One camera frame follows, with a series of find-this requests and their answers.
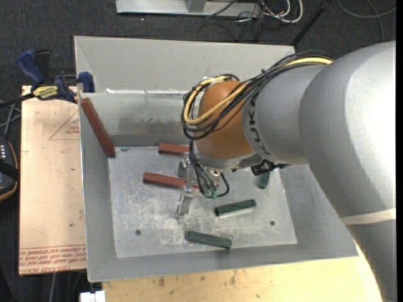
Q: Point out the grey metal bin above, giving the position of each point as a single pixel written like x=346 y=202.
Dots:
x=151 y=206

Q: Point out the black cylinder on white bracket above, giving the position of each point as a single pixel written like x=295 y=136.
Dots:
x=260 y=168

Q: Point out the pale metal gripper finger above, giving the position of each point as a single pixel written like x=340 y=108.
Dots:
x=188 y=204
x=180 y=206

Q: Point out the red-brown flat block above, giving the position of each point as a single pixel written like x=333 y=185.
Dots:
x=98 y=127
x=162 y=179
x=171 y=148

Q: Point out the dark green flat block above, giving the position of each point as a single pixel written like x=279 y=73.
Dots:
x=264 y=180
x=207 y=239
x=235 y=207

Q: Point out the brown cardboard board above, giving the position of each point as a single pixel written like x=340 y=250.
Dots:
x=50 y=175

